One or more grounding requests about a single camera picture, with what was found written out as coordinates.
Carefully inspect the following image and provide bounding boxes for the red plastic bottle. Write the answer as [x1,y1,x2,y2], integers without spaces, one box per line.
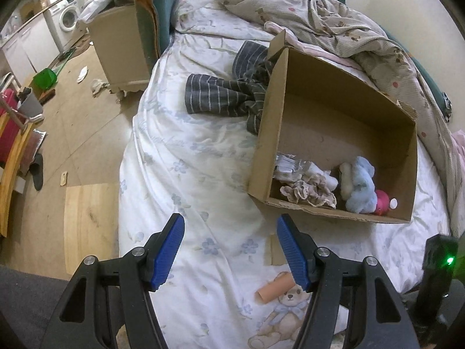
[374,190,393,216]

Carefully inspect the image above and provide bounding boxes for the yellow wooden chair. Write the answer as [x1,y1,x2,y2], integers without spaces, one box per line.
[0,113,44,238]

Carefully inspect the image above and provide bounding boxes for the fluffy light blue scrunchie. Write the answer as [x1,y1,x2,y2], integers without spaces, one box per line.
[343,156,378,214]

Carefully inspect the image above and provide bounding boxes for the black patterned cloth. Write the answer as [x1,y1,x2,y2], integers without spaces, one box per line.
[441,92,453,120]

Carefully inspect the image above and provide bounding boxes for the pale pink garment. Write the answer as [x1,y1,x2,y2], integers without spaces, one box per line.
[452,131,465,175]

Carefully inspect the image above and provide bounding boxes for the grey waste bin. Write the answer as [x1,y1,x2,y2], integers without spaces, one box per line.
[17,89,45,117]

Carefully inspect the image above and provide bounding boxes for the beige lace scrunchie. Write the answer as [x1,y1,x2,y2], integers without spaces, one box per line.
[280,174,338,209]

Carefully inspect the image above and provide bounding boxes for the small white cloth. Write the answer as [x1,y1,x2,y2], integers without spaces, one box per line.
[309,162,340,191]

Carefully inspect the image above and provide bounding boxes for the beige patterned quilt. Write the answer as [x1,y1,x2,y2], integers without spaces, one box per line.
[220,0,465,237]

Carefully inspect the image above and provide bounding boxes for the grey striped cloth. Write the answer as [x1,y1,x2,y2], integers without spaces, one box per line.
[185,40,277,135]

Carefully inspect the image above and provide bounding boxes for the brown floor mat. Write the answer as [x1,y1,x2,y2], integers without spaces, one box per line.
[63,38,95,59]

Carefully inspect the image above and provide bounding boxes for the white floral bed sheet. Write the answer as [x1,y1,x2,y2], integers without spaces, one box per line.
[118,0,455,349]

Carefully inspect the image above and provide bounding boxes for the crumpled tissue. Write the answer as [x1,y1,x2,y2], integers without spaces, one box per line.
[91,79,110,97]

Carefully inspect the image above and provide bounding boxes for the teal upholstered bed frame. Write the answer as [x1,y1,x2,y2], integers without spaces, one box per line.
[131,0,453,120]

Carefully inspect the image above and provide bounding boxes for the cardboard tube roll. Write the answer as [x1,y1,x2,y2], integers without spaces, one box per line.
[256,273,296,303]

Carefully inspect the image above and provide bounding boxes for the beige nightstand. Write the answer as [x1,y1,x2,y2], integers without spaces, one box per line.
[88,3,160,97]

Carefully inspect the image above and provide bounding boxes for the white kitchen cabinet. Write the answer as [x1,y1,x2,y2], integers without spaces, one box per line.
[0,18,60,84]

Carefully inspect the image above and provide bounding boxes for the cardboard scrap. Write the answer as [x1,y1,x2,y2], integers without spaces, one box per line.
[269,233,289,266]

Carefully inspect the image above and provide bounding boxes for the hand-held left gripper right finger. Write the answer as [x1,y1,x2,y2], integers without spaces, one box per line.
[276,214,422,349]

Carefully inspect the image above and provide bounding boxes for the light wooden board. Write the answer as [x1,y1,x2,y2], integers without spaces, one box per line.
[63,184,120,275]

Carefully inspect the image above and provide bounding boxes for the person's grey trousers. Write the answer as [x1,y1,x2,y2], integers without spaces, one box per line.
[0,265,124,349]

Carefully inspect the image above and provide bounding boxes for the brown cardboard box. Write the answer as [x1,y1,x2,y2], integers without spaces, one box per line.
[248,29,418,224]

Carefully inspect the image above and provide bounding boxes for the white wrapper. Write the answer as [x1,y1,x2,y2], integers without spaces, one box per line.
[272,153,309,182]

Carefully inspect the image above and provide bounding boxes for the white plastic bag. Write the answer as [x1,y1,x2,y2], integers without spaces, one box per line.
[78,0,135,22]

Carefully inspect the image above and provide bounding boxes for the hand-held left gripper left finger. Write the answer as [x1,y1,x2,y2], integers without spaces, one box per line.
[40,213,186,349]

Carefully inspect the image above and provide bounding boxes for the dark slipper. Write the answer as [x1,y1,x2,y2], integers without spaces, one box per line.
[29,153,44,191]

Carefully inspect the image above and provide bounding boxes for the white washing machine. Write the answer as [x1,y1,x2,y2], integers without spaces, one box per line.
[44,0,81,53]

